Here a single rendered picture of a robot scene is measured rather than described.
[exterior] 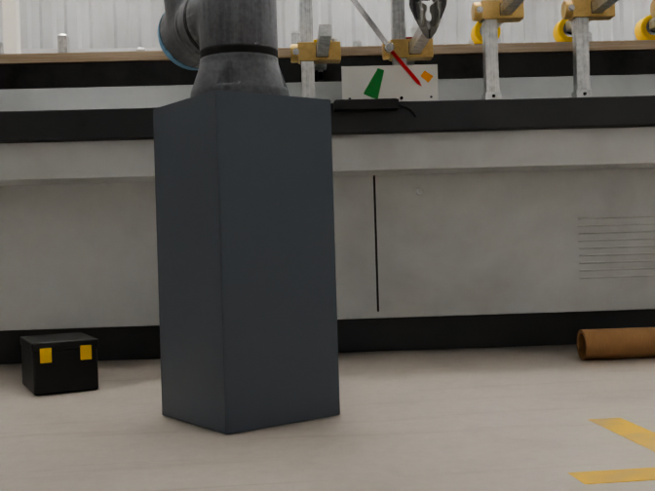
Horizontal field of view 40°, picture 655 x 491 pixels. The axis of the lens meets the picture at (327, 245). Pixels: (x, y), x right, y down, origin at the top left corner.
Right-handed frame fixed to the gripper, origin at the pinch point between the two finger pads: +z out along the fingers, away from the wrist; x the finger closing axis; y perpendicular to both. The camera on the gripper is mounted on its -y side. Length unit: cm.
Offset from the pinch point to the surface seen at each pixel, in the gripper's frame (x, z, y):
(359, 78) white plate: -15.5, 5.3, -24.7
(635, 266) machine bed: 67, 58, -49
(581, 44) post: 45, -3, -26
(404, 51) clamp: -2.9, -1.8, -24.6
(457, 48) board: 15.3, -7.4, -46.3
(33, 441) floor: -80, 84, 58
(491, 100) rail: 19.9, 12.4, -23.6
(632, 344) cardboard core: 53, 78, -15
